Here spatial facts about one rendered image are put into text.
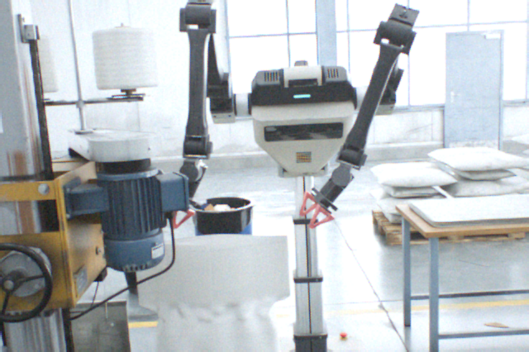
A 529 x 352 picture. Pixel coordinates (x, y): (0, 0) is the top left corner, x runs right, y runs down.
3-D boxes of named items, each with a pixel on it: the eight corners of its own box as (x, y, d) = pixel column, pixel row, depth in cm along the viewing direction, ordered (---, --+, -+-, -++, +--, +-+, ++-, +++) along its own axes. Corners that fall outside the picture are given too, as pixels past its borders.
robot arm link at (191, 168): (213, 140, 174) (185, 139, 174) (206, 142, 162) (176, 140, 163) (211, 179, 175) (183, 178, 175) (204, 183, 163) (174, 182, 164)
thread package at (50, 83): (68, 93, 160) (60, 32, 157) (50, 95, 146) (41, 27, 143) (15, 96, 160) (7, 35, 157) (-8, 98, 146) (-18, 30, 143)
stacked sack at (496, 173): (487, 169, 569) (487, 156, 567) (517, 182, 504) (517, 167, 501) (444, 172, 568) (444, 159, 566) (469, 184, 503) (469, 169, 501)
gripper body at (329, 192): (320, 202, 170) (335, 183, 169) (309, 190, 179) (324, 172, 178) (335, 213, 172) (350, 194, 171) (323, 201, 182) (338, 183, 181)
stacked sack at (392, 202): (445, 203, 537) (445, 190, 535) (462, 214, 495) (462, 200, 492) (375, 207, 536) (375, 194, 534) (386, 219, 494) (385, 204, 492)
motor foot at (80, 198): (117, 207, 146) (114, 174, 145) (106, 219, 134) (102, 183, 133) (81, 210, 146) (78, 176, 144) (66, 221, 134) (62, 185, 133)
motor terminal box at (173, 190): (180, 212, 155) (176, 170, 153) (192, 219, 146) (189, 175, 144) (150, 217, 152) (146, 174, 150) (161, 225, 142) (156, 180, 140)
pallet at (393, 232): (489, 217, 583) (490, 203, 580) (524, 240, 502) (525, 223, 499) (372, 222, 586) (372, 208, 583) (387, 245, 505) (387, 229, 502)
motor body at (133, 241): (170, 254, 154) (162, 163, 150) (161, 273, 139) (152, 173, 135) (113, 257, 154) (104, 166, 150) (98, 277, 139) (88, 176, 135)
